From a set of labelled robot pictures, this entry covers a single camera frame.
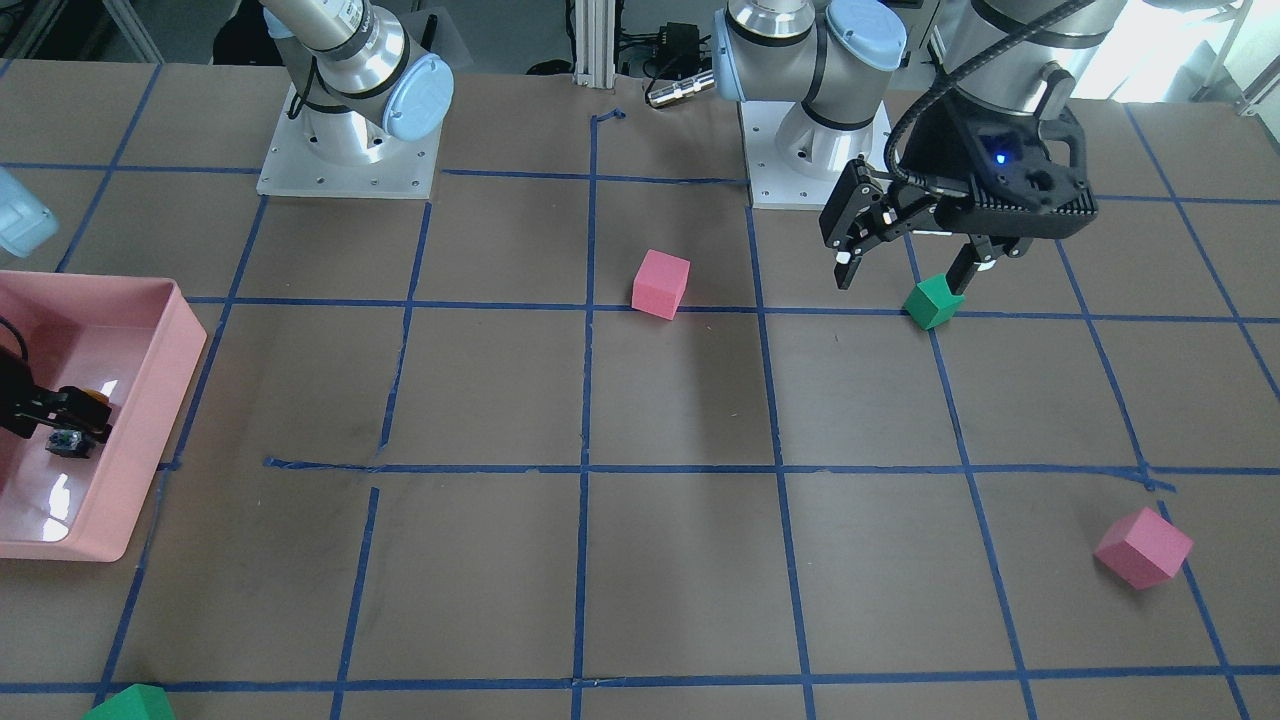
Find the green cube near tray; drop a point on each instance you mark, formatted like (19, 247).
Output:
(138, 701)

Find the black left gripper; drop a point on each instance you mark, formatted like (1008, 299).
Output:
(950, 150)

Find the pink cube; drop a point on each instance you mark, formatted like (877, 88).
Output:
(1144, 549)
(659, 284)

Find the pink cube centre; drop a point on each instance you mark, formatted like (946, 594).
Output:
(659, 284)

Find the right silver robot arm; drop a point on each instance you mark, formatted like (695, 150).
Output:
(237, 182)

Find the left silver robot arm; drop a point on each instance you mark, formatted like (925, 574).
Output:
(836, 60)

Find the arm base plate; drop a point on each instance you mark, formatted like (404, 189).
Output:
(344, 156)
(793, 162)

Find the pink plastic tray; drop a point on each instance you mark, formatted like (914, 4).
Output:
(95, 368)

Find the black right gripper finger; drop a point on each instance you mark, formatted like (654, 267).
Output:
(24, 405)

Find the aluminium frame post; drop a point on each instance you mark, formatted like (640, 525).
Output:
(594, 25)

